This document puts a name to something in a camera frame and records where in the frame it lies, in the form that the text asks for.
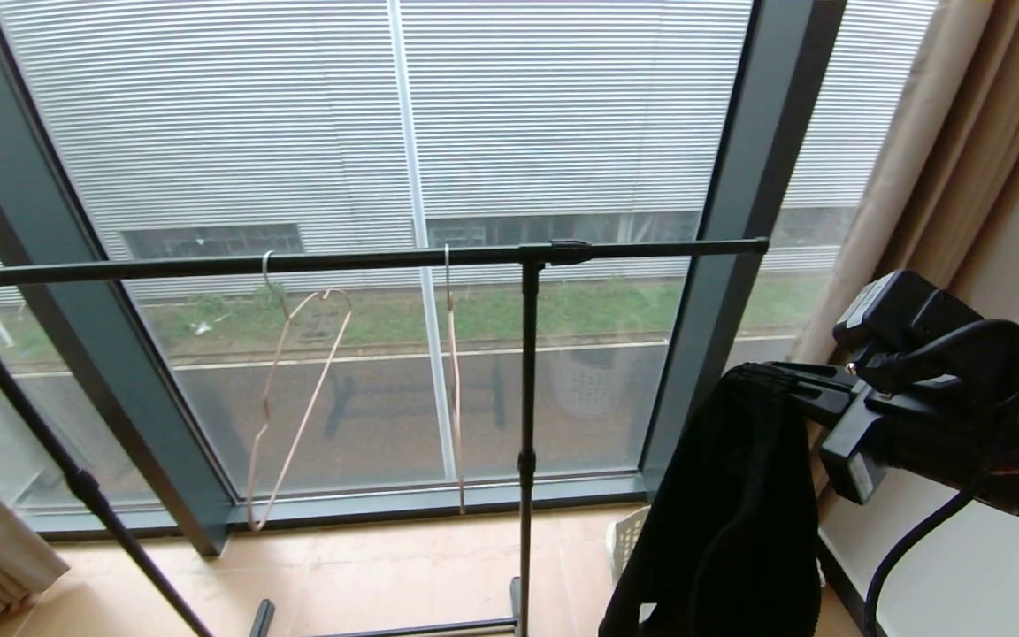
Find window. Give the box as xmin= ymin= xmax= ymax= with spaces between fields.
xmin=0 ymin=0 xmax=939 ymax=558

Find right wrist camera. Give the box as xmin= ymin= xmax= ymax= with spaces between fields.
xmin=832 ymin=270 xmax=1006 ymax=417

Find black clothes rack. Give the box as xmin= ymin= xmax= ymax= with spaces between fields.
xmin=0 ymin=237 xmax=770 ymax=637

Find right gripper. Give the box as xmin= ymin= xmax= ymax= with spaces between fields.
xmin=764 ymin=361 xmax=1019 ymax=537

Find pink clothes hanger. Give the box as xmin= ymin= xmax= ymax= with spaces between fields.
xmin=246 ymin=250 xmax=355 ymax=533
xmin=443 ymin=243 xmax=466 ymax=516

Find white laundry basket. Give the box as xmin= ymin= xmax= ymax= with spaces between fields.
xmin=607 ymin=504 xmax=654 ymax=620

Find black shorts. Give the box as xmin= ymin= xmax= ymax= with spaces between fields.
xmin=598 ymin=361 xmax=824 ymax=637

